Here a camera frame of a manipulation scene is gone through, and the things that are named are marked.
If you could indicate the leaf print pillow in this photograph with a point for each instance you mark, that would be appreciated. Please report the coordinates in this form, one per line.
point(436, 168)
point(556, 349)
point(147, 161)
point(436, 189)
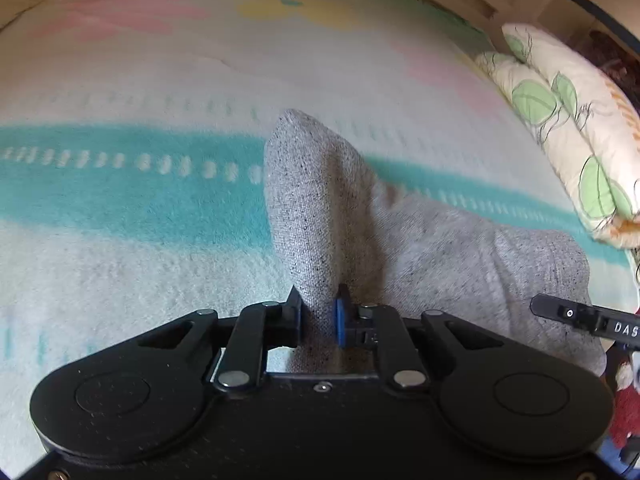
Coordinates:
point(535, 105)
point(575, 75)

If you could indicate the pastel striped blanket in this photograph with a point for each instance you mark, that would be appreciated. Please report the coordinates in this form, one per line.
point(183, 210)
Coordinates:
point(150, 185)

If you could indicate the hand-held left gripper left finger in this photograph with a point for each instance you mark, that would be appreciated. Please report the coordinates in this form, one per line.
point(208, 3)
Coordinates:
point(299, 322)

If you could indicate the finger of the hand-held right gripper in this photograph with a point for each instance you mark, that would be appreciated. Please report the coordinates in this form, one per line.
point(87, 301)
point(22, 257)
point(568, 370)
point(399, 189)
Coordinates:
point(562, 314)

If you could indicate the red cloth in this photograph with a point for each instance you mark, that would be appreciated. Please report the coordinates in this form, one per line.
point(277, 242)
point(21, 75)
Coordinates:
point(625, 410)

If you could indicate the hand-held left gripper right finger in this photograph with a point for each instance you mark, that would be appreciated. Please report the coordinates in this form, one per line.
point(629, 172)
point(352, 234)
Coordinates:
point(340, 322)

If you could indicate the grey speckled pants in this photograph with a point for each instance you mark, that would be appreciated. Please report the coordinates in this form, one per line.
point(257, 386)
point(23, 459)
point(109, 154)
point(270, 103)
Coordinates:
point(320, 210)

